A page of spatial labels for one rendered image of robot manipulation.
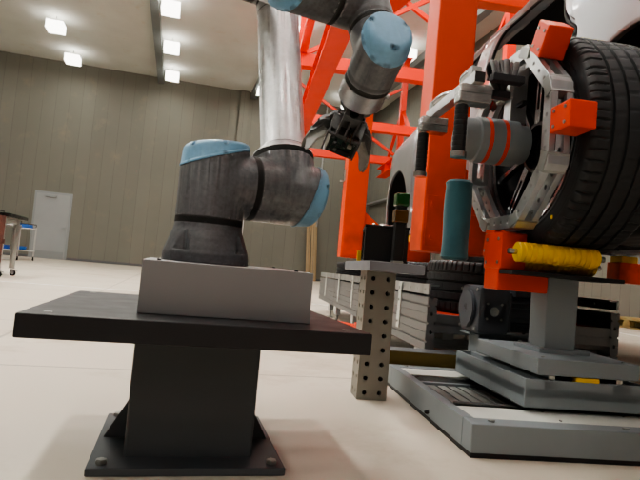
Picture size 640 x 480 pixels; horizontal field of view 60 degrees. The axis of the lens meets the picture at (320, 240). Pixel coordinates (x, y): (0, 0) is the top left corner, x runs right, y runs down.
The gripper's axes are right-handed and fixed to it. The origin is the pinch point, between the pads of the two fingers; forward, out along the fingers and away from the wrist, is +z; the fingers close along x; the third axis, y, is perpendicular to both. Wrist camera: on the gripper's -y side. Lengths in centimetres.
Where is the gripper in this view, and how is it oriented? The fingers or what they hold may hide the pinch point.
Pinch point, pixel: (332, 157)
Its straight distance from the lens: 127.9
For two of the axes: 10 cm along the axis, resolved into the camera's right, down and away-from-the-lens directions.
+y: -2.6, 7.7, -5.8
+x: 9.3, 3.7, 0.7
